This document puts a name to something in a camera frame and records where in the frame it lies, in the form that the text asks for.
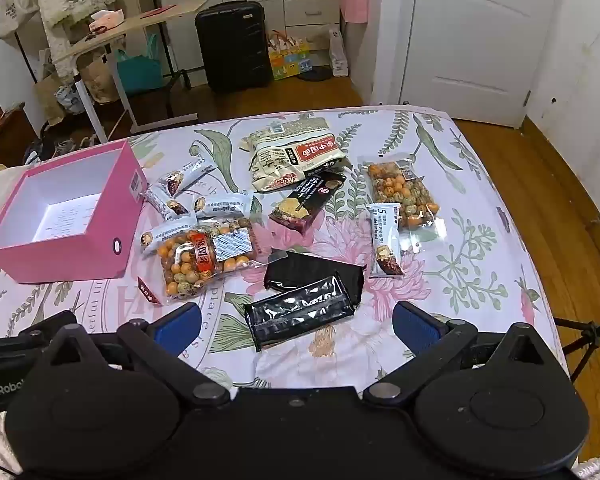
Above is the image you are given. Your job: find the pink item on desk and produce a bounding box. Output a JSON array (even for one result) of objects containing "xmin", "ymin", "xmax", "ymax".
[{"xmin": 87, "ymin": 10, "xmax": 127, "ymax": 34}]

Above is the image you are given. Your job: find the rolling desk with wooden top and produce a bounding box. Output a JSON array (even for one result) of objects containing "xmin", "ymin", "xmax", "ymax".
[{"xmin": 55, "ymin": 0, "xmax": 211, "ymax": 144}]

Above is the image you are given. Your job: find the pair of shoes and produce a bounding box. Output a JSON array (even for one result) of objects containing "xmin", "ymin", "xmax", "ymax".
[{"xmin": 55, "ymin": 135, "xmax": 97, "ymax": 159}]

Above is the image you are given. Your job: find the white door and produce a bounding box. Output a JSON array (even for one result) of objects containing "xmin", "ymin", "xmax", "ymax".
[{"xmin": 400, "ymin": 0, "xmax": 563, "ymax": 129}]

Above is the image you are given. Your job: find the clear mixed peanut bag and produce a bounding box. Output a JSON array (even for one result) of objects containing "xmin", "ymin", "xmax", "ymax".
[{"xmin": 357, "ymin": 155, "xmax": 443, "ymax": 233}]

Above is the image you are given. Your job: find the white nut bar wrapper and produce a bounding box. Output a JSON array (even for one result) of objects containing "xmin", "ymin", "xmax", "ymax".
[
  {"xmin": 157, "ymin": 156, "xmax": 217, "ymax": 196},
  {"xmin": 140, "ymin": 219, "xmax": 201, "ymax": 256},
  {"xmin": 192, "ymin": 191, "xmax": 254, "ymax": 218},
  {"xmin": 145, "ymin": 185, "xmax": 190, "ymax": 221},
  {"xmin": 365, "ymin": 203, "xmax": 406, "ymax": 278}
]

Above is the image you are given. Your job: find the floral bedsheet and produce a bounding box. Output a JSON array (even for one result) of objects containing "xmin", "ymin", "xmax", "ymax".
[{"xmin": 0, "ymin": 107, "xmax": 561, "ymax": 396}]

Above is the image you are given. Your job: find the pink cardboard box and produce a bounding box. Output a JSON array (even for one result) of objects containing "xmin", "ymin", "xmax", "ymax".
[{"xmin": 0, "ymin": 140, "xmax": 146, "ymax": 285}]

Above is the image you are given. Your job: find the black bag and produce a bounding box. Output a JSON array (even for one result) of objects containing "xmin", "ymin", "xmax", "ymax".
[{"xmin": 24, "ymin": 137, "xmax": 56, "ymax": 166}]

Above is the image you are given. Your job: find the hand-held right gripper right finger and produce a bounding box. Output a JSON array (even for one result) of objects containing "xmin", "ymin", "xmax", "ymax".
[{"xmin": 362, "ymin": 302, "xmax": 572, "ymax": 406}]

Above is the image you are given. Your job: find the peanut bag with red label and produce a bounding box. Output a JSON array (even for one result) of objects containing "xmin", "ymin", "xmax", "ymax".
[{"xmin": 157, "ymin": 217, "xmax": 261, "ymax": 303}]

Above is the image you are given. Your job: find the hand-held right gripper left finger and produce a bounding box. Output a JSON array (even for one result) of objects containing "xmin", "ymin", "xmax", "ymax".
[{"xmin": 40, "ymin": 302, "xmax": 231, "ymax": 407}]

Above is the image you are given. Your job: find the brown paper bag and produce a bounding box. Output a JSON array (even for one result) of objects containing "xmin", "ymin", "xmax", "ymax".
[
  {"xmin": 77, "ymin": 52, "xmax": 122, "ymax": 104},
  {"xmin": 32, "ymin": 72, "xmax": 67, "ymax": 127}
]

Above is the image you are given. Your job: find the matte black packet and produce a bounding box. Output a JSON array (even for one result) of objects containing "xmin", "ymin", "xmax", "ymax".
[{"xmin": 263, "ymin": 249, "xmax": 366, "ymax": 306}]

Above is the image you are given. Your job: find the dark biscuit box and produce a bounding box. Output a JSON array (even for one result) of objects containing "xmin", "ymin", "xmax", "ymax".
[{"xmin": 269, "ymin": 170, "xmax": 348, "ymax": 235}]

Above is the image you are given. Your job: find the cream printed snack bag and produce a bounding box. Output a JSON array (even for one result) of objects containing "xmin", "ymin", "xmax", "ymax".
[{"xmin": 240, "ymin": 117, "xmax": 351, "ymax": 193}]

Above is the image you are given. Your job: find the beige tote bag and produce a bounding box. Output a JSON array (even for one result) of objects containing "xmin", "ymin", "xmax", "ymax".
[{"xmin": 0, "ymin": 0, "xmax": 42, "ymax": 52}]

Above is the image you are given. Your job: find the long white box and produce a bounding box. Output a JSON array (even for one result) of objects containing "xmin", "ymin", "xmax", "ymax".
[{"xmin": 327, "ymin": 25, "xmax": 352, "ymax": 79}]

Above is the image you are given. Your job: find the black round item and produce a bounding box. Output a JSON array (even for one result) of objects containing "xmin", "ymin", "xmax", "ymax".
[{"xmin": 297, "ymin": 67, "xmax": 334, "ymax": 83}]

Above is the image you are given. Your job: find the colourful patterned bag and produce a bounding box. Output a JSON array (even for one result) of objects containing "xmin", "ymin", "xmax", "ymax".
[{"xmin": 267, "ymin": 30, "xmax": 314, "ymax": 81}]

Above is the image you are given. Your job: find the patterned plastic bag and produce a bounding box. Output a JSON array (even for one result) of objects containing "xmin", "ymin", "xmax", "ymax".
[{"xmin": 55, "ymin": 82, "xmax": 87, "ymax": 114}]

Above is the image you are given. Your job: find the glossy black packet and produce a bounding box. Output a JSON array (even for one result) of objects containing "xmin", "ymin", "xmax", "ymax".
[{"xmin": 243, "ymin": 272, "xmax": 356, "ymax": 353}]

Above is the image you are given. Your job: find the black tripod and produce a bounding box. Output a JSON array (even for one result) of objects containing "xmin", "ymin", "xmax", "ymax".
[{"xmin": 552, "ymin": 310, "xmax": 600, "ymax": 377}]

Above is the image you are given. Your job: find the teal bag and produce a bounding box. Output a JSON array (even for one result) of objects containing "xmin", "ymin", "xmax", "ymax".
[{"xmin": 116, "ymin": 35, "xmax": 164, "ymax": 95}]

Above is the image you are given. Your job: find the dark wooden cabinet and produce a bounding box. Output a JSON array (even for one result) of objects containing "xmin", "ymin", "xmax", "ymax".
[{"xmin": 0, "ymin": 91, "xmax": 37, "ymax": 172}]

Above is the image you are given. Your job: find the black cabinet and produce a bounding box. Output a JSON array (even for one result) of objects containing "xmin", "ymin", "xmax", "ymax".
[{"xmin": 195, "ymin": 1, "xmax": 274, "ymax": 94}]

